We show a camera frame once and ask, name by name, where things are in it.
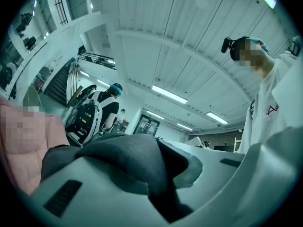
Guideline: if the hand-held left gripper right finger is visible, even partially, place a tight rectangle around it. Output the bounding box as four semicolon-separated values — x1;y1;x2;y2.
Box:
163;126;303;227

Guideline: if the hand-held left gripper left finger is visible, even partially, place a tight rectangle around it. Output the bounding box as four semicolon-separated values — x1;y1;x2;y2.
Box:
20;155;172;227

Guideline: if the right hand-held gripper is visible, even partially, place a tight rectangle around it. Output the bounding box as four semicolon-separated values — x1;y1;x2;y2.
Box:
286;35;303;57

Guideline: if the grey fabric backpack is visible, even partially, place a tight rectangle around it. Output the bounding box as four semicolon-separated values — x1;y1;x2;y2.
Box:
40;133;195;223

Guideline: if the person's white shirt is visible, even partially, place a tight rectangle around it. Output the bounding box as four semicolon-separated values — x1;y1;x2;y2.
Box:
238;52;303;154

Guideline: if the white and black equipment pack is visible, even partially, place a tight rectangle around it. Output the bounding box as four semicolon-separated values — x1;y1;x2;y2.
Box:
63;84;105;144

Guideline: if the pink quilted cushion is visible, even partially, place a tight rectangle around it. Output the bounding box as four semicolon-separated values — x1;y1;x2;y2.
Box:
0;96;71;196

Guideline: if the dark glass door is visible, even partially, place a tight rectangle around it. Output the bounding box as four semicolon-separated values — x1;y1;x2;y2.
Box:
134;113;160;137

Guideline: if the dark staircase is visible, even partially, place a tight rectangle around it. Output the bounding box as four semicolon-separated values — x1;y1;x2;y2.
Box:
44;64;72;108

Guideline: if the translucent curved plastic panel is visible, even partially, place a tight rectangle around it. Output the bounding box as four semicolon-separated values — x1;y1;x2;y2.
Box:
22;85;43;109

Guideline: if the black metal railing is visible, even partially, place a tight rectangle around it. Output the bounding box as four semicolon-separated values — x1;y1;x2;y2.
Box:
77;45;118;70

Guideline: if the black head-mounted camera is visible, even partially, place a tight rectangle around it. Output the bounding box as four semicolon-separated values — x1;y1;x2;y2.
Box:
221;36;237;54

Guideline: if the white wall shelf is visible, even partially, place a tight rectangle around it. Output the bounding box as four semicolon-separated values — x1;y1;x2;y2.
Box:
0;0;62;99

